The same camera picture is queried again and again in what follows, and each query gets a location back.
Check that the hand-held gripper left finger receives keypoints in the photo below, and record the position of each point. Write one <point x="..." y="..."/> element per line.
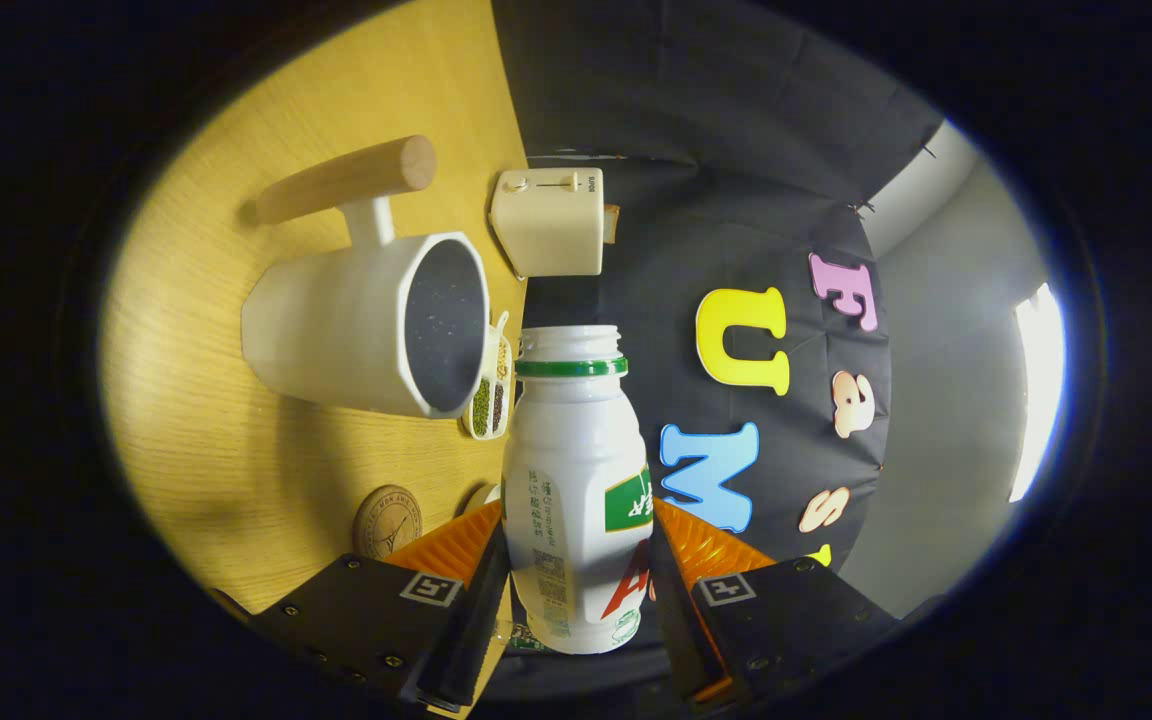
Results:
<point x="481" y="625"/>

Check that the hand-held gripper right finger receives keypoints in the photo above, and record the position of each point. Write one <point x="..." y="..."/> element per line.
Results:
<point x="671" y="620"/>

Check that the round cork coaster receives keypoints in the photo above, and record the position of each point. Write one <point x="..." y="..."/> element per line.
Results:
<point x="386" y="520"/>

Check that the white juice bottle green collar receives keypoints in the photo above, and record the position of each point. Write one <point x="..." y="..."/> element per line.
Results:
<point x="566" y="470"/>

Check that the white round plate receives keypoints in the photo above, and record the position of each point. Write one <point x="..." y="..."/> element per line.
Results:
<point x="484" y="497"/>

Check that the white divided dish with beans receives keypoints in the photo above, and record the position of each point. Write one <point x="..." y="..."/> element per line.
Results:
<point x="484" y="400"/>

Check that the wooden table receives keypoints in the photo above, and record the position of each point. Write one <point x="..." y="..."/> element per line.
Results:
<point x="206" y="450"/>

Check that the cream toaster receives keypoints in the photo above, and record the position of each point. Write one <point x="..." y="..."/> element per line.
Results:
<point x="546" y="230"/>

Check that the bread slice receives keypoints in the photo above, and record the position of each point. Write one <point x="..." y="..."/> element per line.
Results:
<point x="610" y="224"/>

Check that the bright ceiling light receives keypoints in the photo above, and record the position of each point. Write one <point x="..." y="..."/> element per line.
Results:
<point x="1036" y="390"/>

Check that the black backdrop cloth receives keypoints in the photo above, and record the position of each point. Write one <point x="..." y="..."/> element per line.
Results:
<point x="716" y="150"/>

